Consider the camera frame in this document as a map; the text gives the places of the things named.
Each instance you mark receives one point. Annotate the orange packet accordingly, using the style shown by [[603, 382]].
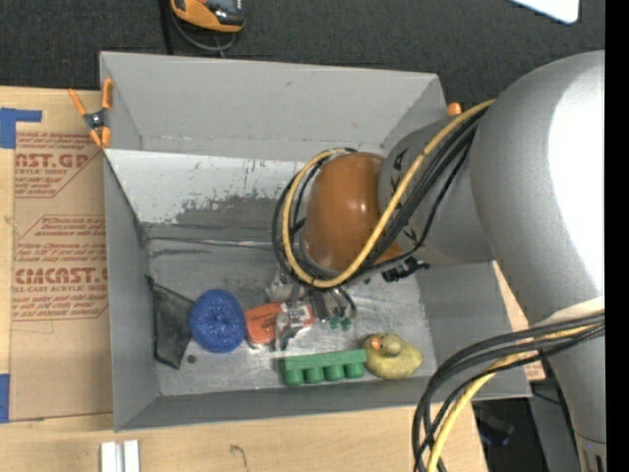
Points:
[[259, 323]]

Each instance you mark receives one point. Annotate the blue round sponge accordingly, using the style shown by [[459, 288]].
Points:
[[217, 320]]

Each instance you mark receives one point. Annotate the green toy block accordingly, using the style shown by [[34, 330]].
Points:
[[319, 368]]

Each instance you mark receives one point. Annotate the yellow rubber duck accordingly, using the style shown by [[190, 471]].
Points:
[[393, 359]]

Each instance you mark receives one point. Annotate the brown cardboard board red print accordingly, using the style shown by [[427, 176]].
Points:
[[54, 244]]

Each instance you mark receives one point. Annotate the black cylinder on white bracket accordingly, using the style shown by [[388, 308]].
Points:
[[403, 268]]

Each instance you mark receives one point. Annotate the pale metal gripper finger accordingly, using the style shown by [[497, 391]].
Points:
[[284, 330], [302, 315]]

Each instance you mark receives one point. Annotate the dark mesh cloth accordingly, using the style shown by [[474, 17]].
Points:
[[169, 322]]

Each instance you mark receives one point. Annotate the grey metal bin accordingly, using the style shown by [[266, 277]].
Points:
[[206, 116]]

